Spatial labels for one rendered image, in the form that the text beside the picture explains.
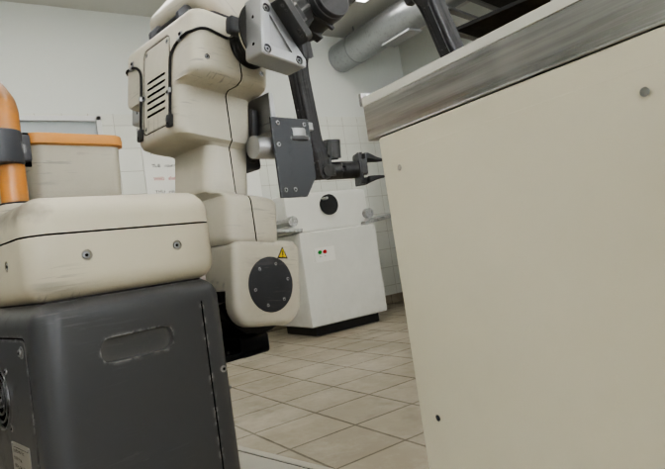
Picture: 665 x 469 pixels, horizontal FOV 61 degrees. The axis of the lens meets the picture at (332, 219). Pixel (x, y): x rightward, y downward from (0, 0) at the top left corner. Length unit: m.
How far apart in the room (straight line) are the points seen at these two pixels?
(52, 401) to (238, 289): 0.41
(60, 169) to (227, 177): 0.32
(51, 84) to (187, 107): 4.17
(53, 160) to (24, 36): 4.43
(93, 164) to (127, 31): 4.62
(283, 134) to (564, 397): 0.73
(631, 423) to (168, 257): 0.56
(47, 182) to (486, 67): 0.62
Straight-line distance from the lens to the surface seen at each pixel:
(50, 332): 0.72
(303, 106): 1.71
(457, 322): 0.67
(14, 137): 0.84
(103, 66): 5.35
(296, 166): 1.13
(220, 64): 1.07
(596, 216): 0.55
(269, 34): 1.02
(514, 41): 0.61
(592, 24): 0.57
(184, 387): 0.79
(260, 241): 1.07
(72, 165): 0.92
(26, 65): 5.24
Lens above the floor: 0.70
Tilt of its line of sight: 3 degrees up
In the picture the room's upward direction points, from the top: 8 degrees counter-clockwise
